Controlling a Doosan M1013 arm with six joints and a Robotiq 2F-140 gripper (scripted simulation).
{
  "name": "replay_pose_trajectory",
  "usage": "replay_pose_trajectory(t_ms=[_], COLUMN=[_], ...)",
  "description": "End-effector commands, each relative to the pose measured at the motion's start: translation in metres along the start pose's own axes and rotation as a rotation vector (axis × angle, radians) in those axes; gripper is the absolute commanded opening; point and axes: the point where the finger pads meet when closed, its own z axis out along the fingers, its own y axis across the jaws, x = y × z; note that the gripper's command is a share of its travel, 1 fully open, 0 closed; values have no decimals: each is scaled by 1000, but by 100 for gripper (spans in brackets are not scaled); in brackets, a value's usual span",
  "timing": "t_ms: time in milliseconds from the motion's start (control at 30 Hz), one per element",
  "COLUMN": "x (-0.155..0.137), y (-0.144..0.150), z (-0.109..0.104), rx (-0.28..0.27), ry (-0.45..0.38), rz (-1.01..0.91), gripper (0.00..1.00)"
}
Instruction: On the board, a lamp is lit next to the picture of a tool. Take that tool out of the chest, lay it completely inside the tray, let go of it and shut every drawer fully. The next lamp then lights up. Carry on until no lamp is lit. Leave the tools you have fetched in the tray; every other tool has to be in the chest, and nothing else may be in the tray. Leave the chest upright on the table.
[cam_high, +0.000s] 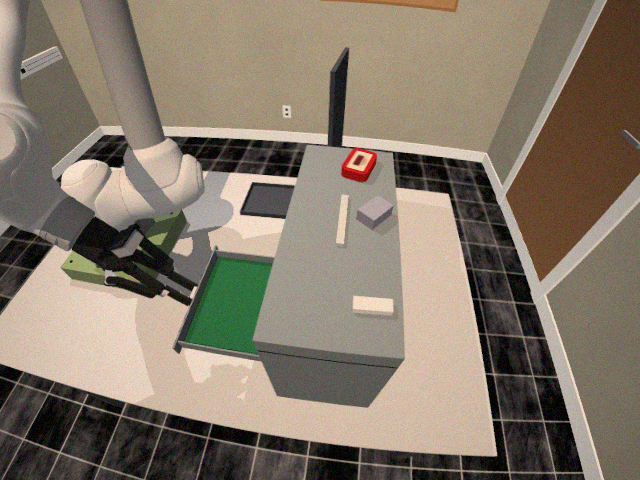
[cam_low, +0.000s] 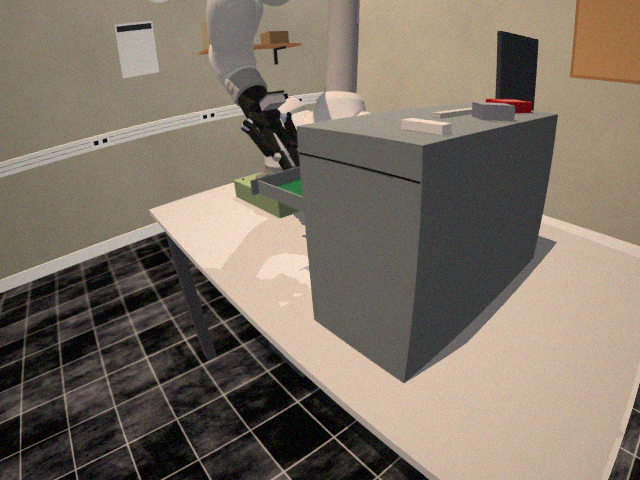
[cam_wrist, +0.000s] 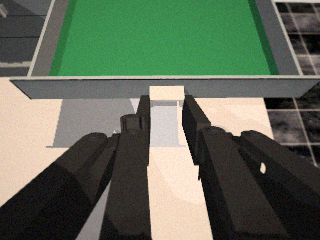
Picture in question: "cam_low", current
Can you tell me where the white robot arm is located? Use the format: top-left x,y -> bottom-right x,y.
206,0 -> 372,179

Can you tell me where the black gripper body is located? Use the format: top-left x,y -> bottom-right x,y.
238,85 -> 281,130

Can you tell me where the grey tool chest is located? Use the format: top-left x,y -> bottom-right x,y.
250,103 -> 558,383

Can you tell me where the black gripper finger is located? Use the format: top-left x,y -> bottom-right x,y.
241,112 -> 293,170
269,110 -> 299,167

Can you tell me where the black flat panel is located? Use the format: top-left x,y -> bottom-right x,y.
495,31 -> 539,111

